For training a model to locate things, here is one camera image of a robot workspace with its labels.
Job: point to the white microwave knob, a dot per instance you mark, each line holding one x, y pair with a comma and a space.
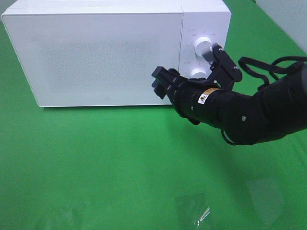
202, 45
199, 73

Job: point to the green table cloth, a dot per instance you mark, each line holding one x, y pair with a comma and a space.
137, 168

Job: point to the white microwave door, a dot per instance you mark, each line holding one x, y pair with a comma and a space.
94, 59

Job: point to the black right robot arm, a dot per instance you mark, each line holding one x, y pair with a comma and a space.
249, 101

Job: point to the white microwave oven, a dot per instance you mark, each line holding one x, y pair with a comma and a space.
210, 18

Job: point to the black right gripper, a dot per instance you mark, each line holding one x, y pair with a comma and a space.
200, 100

